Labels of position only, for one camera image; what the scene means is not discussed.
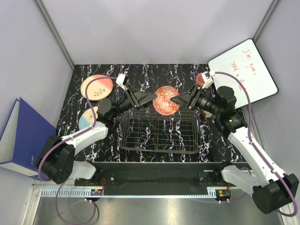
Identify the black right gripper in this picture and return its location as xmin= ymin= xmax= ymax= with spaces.
xmin=170 ymin=83 xmax=222 ymax=117

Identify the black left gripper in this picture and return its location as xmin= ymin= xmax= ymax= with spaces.
xmin=111 ymin=84 xmax=159 ymax=119

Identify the pink cup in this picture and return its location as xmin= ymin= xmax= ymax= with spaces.
xmin=195 ymin=73 xmax=206 ymax=87

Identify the red patterned bowl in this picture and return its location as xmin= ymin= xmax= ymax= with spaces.
xmin=152 ymin=86 xmax=180 ymax=116

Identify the cream and brown cup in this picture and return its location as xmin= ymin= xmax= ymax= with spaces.
xmin=201 ymin=110 xmax=212 ymax=118

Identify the pink and cream plate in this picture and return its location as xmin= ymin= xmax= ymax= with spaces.
xmin=80 ymin=75 xmax=113 ymax=101

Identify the blue and cream plate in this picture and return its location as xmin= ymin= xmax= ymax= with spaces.
xmin=78 ymin=108 xmax=95 ymax=131

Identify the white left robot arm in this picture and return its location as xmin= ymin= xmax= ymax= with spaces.
xmin=36 ymin=88 xmax=157 ymax=186

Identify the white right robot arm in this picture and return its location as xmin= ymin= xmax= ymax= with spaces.
xmin=171 ymin=85 xmax=299 ymax=216

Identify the whiteboard with red writing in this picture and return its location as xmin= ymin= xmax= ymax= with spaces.
xmin=208 ymin=39 xmax=279 ymax=108

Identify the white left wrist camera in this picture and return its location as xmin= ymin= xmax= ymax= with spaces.
xmin=116 ymin=74 xmax=128 ymax=91

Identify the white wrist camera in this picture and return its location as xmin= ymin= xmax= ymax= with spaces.
xmin=202 ymin=71 xmax=216 ymax=89
xmin=116 ymin=74 xmax=128 ymax=91

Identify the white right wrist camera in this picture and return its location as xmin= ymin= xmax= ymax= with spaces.
xmin=202 ymin=71 xmax=216 ymax=89

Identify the black wire dish rack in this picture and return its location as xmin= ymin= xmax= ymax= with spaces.
xmin=119 ymin=108 xmax=201 ymax=154

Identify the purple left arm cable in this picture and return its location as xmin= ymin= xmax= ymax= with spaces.
xmin=37 ymin=75 xmax=120 ymax=225

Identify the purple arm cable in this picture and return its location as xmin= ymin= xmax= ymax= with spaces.
xmin=194 ymin=71 xmax=296 ymax=216
xmin=37 ymin=75 xmax=120 ymax=225

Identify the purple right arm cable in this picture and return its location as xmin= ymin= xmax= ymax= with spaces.
xmin=194 ymin=71 xmax=296 ymax=216

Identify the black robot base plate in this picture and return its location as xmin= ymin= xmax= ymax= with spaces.
xmin=89 ymin=161 xmax=242 ymax=196

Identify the blue ring binder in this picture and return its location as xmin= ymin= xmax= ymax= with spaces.
xmin=0 ymin=98 xmax=56 ymax=180

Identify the aluminium frame rail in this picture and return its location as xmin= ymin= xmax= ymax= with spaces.
xmin=33 ymin=0 xmax=75 ymax=70

